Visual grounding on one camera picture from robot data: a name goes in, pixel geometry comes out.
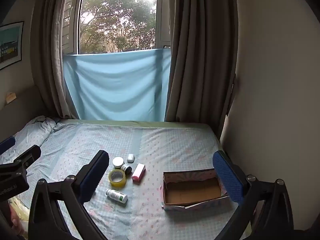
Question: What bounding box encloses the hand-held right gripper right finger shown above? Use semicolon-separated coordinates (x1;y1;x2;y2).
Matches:
212;150;294;240

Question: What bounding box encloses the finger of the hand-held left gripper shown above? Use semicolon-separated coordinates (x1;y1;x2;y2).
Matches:
14;144;42;167
0;136;16;155

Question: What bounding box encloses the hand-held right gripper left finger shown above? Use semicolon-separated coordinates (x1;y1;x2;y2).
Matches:
27;150;110;240

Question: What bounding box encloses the yellow tape roll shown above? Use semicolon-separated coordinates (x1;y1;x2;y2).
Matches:
108;169;127;187

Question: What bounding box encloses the white bottle green label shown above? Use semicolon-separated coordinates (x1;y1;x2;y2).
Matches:
105;189;128;204

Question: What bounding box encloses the white lid grey jar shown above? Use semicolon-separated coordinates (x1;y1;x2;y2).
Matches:
112;156;125;169

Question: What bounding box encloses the cardboard box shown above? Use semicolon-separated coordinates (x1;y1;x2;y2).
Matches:
162;169;230;212

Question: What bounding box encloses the small pink carton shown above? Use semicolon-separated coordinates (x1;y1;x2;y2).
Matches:
131;163;147;182

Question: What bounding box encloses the person's left hand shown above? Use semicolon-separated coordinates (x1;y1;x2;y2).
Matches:
9;202;27;234

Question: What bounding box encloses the blue checked pillow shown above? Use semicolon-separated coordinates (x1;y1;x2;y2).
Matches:
0;115;63;160

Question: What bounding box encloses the blue checked flowered bedsheet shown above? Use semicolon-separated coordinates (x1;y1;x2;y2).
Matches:
0;120;250;240

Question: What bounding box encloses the light blue hanging cloth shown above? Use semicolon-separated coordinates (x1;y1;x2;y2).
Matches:
62;49;173;121

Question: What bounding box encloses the grey-brown curtain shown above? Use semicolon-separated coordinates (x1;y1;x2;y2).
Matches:
165;0;239;130
30;0;87;119

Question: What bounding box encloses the grey window shutter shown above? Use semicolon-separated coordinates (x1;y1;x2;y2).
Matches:
61;0;78;54

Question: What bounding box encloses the window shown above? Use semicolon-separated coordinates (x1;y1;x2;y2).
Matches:
62;0;173;55

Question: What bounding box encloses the framed wall picture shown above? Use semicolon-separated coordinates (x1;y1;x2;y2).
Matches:
0;21;25;70

